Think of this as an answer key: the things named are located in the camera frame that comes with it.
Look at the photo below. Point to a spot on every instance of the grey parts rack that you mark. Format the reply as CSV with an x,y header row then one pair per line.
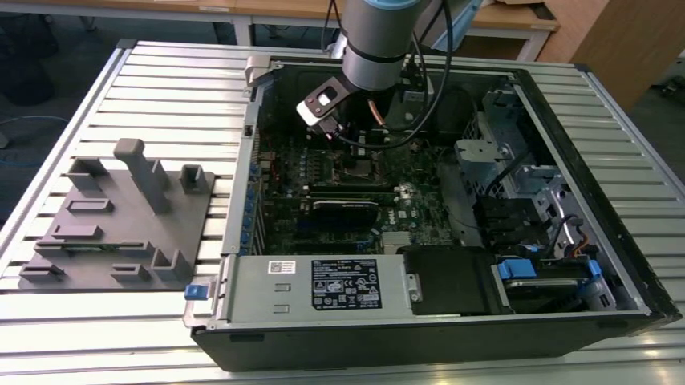
x,y
134,224

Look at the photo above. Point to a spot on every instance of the black RAM slot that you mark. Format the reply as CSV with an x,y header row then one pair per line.
x,y
348,188

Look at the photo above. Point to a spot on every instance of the black chair base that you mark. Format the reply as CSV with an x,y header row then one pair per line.
x,y
675,88

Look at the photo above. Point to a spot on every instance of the silver power supply unit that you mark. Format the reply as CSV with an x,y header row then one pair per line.
x,y
257,297

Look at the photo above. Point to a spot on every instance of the black PC case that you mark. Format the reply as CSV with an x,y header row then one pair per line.
x,y
375,349

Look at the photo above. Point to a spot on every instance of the grey case latch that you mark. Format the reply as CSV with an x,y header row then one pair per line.
x,y
256,70

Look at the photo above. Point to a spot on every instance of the black office chair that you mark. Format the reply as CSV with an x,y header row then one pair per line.
x,y
27,72

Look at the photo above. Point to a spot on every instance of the green motherboard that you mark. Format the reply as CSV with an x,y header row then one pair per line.
x,y
423,224

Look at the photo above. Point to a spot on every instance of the black fan shroud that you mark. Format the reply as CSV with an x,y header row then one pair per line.
x,y
449,280

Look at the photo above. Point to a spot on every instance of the silver chipset heatsink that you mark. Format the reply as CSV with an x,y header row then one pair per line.
x,y
397,238

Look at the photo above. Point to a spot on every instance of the wooden cabinet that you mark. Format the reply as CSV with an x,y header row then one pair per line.
x,y
616,40

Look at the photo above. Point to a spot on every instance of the black plastic disk bay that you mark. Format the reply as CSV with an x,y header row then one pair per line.
x,y
508,216

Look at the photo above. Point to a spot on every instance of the wooden desk white frame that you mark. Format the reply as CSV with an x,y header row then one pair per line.
x,y
525,22
134,3

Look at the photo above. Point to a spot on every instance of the CPU socket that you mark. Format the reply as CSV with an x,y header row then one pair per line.
x,y
338,164

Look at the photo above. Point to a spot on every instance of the hard disk in blue carrier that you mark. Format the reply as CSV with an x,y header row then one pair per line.
x,y
516,268

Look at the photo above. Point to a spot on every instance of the blue case latch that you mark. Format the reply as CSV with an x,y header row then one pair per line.
x,y
196,293

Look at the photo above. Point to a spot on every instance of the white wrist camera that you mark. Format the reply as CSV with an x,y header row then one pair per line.
x,y
321,104

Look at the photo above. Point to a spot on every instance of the silver metal drive cage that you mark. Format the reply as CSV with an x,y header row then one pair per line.
x,y
479,154

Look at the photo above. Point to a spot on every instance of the black graphics card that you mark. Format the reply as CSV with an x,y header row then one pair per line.
x,y
342,216

